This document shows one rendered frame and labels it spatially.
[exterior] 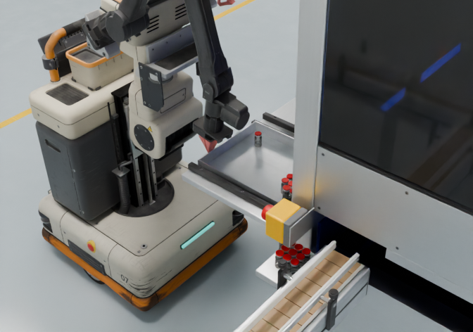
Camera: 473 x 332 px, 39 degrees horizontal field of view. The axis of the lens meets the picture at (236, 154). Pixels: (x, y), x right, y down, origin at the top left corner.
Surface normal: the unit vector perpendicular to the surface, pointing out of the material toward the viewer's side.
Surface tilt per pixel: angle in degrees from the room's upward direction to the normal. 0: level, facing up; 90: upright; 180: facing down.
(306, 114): 90
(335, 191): 90
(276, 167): 0
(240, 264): 0
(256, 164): 0
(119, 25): 92
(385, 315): 90
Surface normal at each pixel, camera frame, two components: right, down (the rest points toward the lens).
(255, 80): -0.02, -0.80
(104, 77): 0.75, 0.41
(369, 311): -0.66, 0.46
